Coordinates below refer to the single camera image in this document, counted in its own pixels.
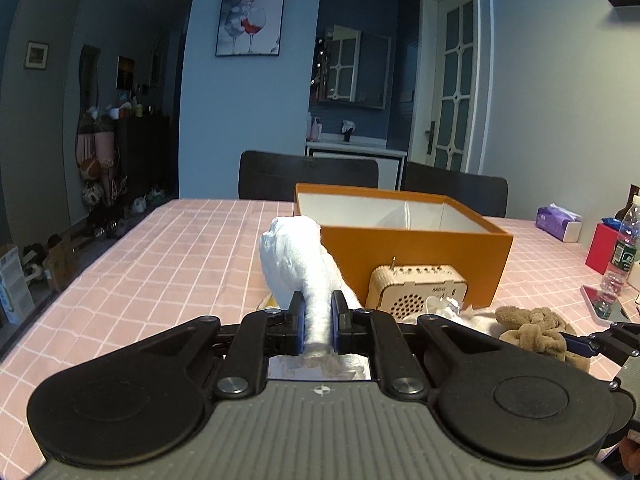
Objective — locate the bathroom mirror cabinet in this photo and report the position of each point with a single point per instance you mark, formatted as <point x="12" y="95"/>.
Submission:
<point x="357" y="67"/>

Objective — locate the wavy wall mirror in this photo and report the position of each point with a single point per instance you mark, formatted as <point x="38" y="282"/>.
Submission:
<point x="89" y="77"/>

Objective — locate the brown glass bottle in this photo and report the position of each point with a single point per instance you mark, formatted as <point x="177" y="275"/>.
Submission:
<point x="631" y="205"/>

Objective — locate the brown fluffy cloth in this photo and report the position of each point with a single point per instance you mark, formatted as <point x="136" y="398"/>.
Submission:
<point x="535" y="332"/>

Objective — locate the purple tissue pack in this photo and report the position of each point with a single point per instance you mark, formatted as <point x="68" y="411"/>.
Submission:
<point x="557" y="222"/>

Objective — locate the white glass panel door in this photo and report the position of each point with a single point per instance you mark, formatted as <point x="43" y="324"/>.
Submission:
<point x="452" y="80"/>

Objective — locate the wooden radio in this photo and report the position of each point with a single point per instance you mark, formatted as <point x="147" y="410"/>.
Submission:
<point x="415" y="290"/>

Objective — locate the pink checkered tablecloth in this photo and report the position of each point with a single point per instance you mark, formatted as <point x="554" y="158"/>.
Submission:
<point x="150" y="260"/>

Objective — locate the white crumpled cloth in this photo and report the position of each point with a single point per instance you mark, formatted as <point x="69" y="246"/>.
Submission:
<point x="465" y="317"/>

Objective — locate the black faucet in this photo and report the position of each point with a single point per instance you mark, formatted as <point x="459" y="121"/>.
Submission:
<point x="348" y="131"/>

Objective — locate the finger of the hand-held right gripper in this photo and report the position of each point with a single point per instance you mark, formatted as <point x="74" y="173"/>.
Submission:
<point x="580" y="344"/>

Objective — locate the small framed wall picture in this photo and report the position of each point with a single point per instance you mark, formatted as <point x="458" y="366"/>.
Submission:
<point x="37" y="55"/>

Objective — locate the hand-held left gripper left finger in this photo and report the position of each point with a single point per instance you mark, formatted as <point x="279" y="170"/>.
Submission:
<point x="299" y="330"/>

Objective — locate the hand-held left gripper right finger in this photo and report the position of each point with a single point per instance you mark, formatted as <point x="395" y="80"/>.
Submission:
<point x="336" y="330"/>

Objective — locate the dark hallway cabinet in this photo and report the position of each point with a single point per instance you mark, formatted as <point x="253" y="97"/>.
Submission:
<point x="145" y="155"/>

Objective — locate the black dining chair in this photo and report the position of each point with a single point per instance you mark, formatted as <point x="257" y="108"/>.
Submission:
<point x="305" y="175"/>
<point x="460" y="192"/>

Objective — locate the blue packet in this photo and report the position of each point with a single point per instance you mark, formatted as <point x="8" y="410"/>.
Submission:
<point x="611" y="220"/>

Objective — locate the pink bottle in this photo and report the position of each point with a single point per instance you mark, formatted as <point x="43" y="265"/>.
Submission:
<point x="316" y="129"/>

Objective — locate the white towel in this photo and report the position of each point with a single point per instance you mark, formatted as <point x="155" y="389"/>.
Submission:
<point x="295" y="255"/>

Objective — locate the clear plastic water bottle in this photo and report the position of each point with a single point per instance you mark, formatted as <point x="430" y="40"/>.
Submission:
<point x="622" y="255"/>

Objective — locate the wine glass wall picture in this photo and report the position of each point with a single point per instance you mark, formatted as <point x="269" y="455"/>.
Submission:
<point x="250" y="17"/>

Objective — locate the white vanity counter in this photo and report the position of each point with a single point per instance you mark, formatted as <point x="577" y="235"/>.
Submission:
<point x="355" y="152"/>

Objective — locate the yellow snack packet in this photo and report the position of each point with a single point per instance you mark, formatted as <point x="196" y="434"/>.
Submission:
<point x="267" y="303"/>

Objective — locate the orange cardboard box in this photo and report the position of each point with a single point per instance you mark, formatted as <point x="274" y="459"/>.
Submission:
<point x="415" y="255"/>

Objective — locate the red box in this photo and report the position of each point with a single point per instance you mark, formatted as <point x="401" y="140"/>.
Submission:
<point x="602" y="250"/>

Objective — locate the hanging pink bags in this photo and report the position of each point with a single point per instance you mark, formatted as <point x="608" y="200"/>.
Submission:
<point x="95" y="150"/>

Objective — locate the dark framed wall picture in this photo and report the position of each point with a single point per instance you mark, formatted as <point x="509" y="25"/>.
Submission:
<point x="125" y="72"/>

